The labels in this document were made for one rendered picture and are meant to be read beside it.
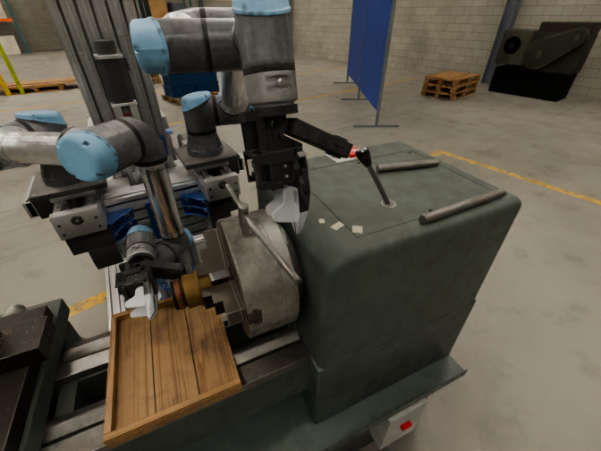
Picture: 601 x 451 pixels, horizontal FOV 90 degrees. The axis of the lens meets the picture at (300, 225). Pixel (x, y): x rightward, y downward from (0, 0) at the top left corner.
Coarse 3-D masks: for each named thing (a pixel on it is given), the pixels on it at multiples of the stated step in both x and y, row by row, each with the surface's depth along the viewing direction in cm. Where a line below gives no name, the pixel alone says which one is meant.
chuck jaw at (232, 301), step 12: (216, 288) 72; (228, 288) 72; (204, 300) 70; (216, 300) 69; (228, 300) 69; (240, 300) 69; (216, 312) 70; (228, 312) 66; (240, 312) 67; (252, 312) 66
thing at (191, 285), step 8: (176, 280) 72; (184, 280) 72; (192, 280) 72; (200, 280) 73; (208, 280) 74; (176, 288) 71; (184, 288) 70; (192, 288) 71; (200, 288) 72; (176, 296) 70; (184, 296) 71; (192, 296) 71; (200, 296) 71; (176, 304) 70; (184, 304) 72; (192, 304) 72; (200, 304) 74
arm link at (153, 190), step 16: (144, 128) 78; (160, 144) 84; (144, 160) 83; (160, 160) 85; (144, 176) 87; (160, 176) 88; (160, 192) 90; (160, 208) 93; (176, 208) 97; (160, 224) 97; (176, 224) 99; (176, 240) 101; (192, 240) 109; (176, 256) 102
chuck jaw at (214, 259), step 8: (208, 232) 75; (216, 232) 75; (208, 240) 75; (216, 240) 75; (208, 248) 75; (216, 248) 75; (200, 256) 76; (208, 256) 74; (216, 256) 75; (224, 256) 76; (200, 264) 74; (208, 264) 74; (216, 264) 75; (224, 264) 76; (200, 272) 74; (208, 272) 74
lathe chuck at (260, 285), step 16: (224, 224) 71; (256, 224) 71; (224, 240) 70; (240, 240) 67; (256, 240) 67; (240, 256) 65; (256, 256) 66; (272, 256) 67; (240, 272) 64; (256, 272) 65; (272, 272) 66; (240, 288) 65; (256, 288) 64; (272, 288) 66; (256, 304) 65; (272, 304) 67; (272, 320) 69
